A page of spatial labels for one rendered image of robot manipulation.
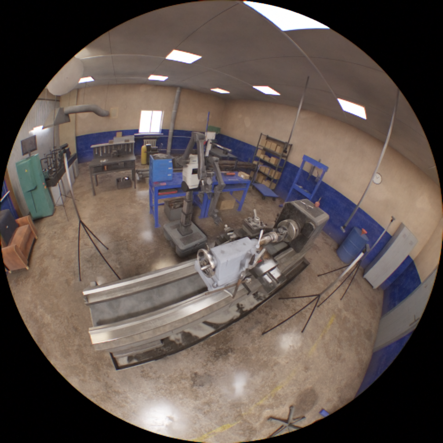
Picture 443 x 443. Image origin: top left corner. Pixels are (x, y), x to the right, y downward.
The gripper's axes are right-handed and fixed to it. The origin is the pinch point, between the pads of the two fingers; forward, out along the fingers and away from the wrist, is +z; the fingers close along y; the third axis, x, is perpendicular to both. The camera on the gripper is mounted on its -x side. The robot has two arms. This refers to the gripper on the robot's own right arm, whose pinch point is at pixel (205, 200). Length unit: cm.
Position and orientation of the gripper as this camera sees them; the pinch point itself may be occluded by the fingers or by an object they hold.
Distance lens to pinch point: 151.9
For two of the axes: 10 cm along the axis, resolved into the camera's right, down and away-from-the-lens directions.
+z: 1.4, 9.6, 2.6
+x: -6.8, -1.0, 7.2
